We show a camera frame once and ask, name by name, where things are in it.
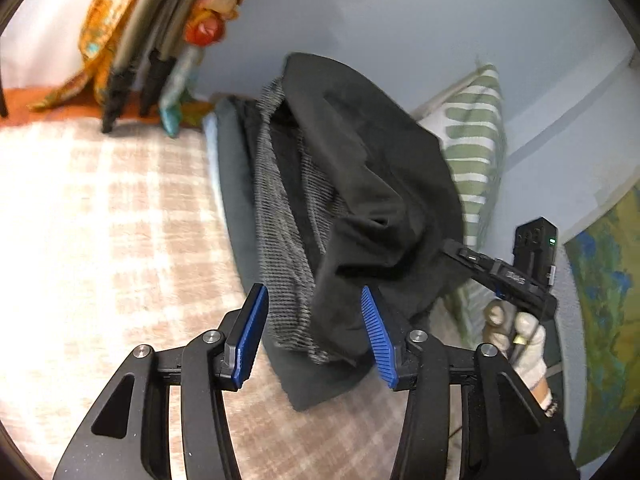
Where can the orange patterned scarf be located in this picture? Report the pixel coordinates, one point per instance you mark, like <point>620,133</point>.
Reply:
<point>105,25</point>

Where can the folded grey tripod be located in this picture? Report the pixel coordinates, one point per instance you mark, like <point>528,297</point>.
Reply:
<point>120,85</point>

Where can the person's right hand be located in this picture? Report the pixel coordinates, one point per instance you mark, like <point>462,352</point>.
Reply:
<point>530,355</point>

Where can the beige checked blanket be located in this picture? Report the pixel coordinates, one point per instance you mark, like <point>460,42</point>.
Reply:
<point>100,235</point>

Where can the green white patterned pillow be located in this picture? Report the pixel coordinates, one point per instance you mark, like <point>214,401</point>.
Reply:
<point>475,110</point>

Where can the orange bedsheet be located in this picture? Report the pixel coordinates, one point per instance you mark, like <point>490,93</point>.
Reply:
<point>132,119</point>

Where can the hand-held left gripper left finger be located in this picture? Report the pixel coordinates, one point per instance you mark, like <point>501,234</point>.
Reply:
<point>247,340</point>

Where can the black pants with yellow stripes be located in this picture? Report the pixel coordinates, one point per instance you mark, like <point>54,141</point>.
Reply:
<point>380,160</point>

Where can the person's right forearm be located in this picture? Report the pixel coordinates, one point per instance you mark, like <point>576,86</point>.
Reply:
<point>560,440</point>

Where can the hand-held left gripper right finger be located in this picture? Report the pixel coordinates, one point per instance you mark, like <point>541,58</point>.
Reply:
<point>377,335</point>

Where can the dark grey folded garment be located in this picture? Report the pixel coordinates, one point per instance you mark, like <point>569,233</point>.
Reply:
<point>235,185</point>

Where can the red round ornament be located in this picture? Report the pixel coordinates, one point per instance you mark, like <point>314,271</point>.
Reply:
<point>202,32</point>

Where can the grey checked garment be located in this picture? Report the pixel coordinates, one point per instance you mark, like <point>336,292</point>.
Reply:
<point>280,240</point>

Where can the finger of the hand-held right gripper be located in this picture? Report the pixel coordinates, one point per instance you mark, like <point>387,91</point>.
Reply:
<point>470,260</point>

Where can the colourful painted wall hanging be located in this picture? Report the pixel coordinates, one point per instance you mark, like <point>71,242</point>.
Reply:
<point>610,310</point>

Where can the teal cloth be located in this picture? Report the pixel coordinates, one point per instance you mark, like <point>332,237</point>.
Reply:
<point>170,115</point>

